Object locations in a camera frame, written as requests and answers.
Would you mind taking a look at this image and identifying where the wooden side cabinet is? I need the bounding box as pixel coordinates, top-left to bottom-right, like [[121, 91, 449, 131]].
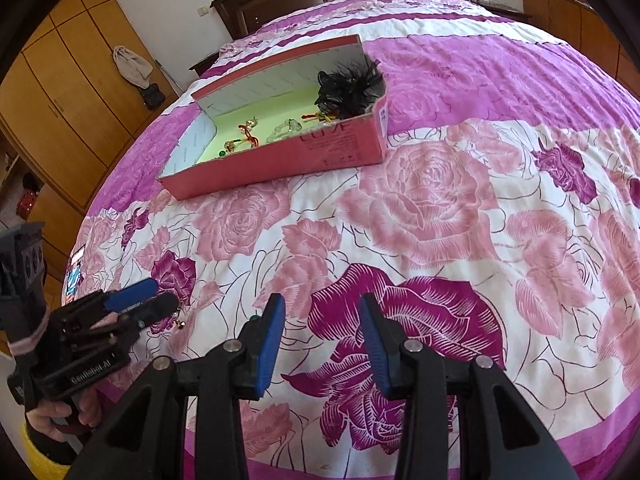
[[523, 0, 639, 98]]

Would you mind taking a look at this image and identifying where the beige cloth bag hanging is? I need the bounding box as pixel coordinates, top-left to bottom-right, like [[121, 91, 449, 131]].
[[112, 46, 153, 89]]

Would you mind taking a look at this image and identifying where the green bead bracelet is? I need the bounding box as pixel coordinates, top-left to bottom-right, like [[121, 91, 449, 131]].
[[264, 117, 305, 144]]

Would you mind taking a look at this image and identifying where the red gold small bracelet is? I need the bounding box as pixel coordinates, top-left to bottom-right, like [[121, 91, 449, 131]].
[[236, 116, 260, 149]]

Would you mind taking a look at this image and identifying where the dark wooden nightstand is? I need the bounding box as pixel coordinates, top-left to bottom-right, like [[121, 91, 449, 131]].
[[190, 52, 219, 77]]

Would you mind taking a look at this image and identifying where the small black bag hanging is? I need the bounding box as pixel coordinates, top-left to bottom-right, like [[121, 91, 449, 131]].
[[138, 82, 166, 110]]

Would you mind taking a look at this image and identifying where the black feather hair accessory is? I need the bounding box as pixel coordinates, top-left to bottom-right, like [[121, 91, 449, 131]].
[[314, 58, 386, 120]]

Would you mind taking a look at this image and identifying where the gold flower brooch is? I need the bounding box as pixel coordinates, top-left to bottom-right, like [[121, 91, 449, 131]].
[[224, 139, 242, 154]]

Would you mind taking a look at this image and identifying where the orange wooden wardrobe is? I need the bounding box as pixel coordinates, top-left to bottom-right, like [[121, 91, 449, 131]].
[[1, 0, 160, 308]]

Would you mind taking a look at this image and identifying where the pink cardboard shoe box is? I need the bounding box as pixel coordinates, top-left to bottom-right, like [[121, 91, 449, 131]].
[[156, 35, 387, 200]]

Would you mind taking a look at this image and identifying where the floral pink bedspread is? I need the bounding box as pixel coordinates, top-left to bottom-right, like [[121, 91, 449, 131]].
[[74, 0, 639, 479]]

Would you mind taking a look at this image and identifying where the person's left hand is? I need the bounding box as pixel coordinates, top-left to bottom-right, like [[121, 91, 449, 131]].
[[26, 387, 102, 442]]

